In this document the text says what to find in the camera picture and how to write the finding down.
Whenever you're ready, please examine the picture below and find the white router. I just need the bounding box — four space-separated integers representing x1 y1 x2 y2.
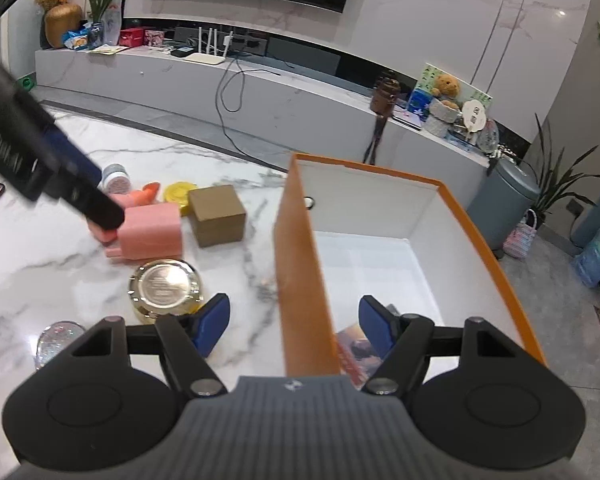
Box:
182 26 228 65

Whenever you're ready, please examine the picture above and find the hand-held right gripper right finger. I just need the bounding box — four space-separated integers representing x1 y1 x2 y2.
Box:
358 296 546 396

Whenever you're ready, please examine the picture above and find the pink notebook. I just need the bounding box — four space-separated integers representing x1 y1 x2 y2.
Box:
392 110 423 131

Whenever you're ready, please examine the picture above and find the printed picture card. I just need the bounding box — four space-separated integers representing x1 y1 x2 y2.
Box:
335 322 388 391

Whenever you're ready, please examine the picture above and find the grey trash can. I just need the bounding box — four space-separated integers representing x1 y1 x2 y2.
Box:
466 157 542 251

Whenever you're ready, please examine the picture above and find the clear plastic bag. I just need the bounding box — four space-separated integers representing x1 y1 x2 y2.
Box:
480 120 501 156

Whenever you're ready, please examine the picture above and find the brown teddy bear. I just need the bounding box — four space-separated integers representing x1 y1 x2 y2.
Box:
431 74 462 110

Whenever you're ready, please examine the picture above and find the blue snack bag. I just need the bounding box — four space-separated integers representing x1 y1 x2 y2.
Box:
62 28 90 51

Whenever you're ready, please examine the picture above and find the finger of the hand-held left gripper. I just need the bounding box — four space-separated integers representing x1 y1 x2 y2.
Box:
44 125 103 190
50 162 126 231

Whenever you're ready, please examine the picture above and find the long leaf potted plant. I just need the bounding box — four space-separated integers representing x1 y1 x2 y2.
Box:
527 115 600 231

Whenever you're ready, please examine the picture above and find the white marble tv cabinet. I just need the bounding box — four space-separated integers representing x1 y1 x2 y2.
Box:
34 42 491 181

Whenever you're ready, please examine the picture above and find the white round hand fan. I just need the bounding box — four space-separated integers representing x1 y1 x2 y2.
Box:
461 97 487 133

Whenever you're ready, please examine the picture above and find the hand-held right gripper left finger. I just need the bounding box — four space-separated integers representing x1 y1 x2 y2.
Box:
39 292 231 397

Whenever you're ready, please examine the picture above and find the white gift bag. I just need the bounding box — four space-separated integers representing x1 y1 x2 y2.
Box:
102 5 122 46

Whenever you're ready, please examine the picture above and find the black cable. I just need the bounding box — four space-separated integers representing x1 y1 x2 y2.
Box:
216 55 291 171

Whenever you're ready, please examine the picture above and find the pink pump bottle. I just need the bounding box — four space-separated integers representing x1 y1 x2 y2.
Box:
117 182 183 262

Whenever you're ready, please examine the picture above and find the brown shoulder bag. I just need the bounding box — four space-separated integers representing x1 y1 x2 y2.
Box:
364 74 401 166

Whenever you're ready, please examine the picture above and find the yellow round container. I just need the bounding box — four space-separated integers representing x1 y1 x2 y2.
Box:
164 181 201 217

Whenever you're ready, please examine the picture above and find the white woven basket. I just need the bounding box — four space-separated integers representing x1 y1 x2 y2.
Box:
425 97 463 136

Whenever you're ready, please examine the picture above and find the clear glitter ball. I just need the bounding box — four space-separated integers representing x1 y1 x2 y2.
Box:
36 321 88 371

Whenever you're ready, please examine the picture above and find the pink woven bag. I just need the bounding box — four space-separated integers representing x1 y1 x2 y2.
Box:
502 208 538 259

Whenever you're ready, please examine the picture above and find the orange cardboard box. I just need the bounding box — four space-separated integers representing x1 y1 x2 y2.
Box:
272 152 548 378

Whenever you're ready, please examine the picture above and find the small glitter jar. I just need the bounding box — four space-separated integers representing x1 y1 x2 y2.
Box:
101 164 132 195

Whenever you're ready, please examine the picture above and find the brown cardboard box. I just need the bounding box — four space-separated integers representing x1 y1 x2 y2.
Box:
187 185 247 248

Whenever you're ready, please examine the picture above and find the gold vase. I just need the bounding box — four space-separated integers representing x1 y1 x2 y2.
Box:
44 3 83 50

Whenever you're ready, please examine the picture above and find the blue box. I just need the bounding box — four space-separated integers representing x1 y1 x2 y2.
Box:
407 88 433 123

